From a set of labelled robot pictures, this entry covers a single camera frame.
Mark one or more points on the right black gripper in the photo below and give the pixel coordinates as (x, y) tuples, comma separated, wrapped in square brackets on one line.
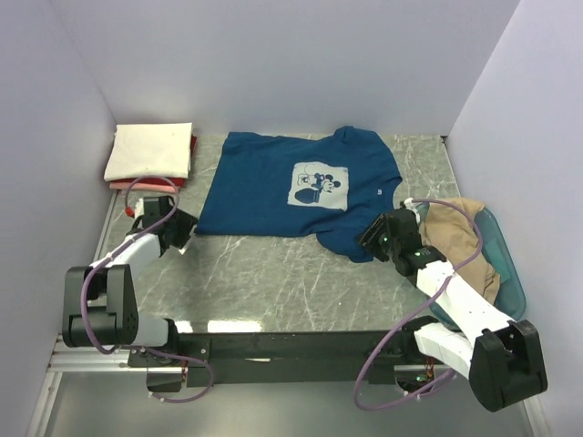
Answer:
[(370, 237)]

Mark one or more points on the tan t shirt in bin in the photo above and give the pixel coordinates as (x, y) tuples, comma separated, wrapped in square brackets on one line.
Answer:
[(450, 232)]

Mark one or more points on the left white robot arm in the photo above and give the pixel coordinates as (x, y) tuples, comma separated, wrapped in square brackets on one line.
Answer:
[(100, 306)]

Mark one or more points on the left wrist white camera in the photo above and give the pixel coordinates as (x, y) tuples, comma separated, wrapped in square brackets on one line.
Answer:
[(136, 211)]

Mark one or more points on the teal plastic bin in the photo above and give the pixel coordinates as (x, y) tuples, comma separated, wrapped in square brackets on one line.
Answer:
[(511, 298)]

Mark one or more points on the blue printed t shirt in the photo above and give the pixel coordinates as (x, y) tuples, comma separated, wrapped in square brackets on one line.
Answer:
[(332, 188)]

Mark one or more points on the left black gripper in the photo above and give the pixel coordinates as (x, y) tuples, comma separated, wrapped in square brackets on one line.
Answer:
[(186, 222)]

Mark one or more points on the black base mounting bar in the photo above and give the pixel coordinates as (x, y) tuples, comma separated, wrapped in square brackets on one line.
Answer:
[(263, 357)]

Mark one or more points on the folded pink t shirt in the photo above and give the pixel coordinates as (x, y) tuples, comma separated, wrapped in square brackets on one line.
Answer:
[(162, 188)]

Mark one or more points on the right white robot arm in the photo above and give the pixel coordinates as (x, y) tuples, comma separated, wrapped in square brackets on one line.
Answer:
[(501, 358)]

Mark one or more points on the folded cream t shirt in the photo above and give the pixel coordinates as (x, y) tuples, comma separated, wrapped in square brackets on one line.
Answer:
[(147, 150)]

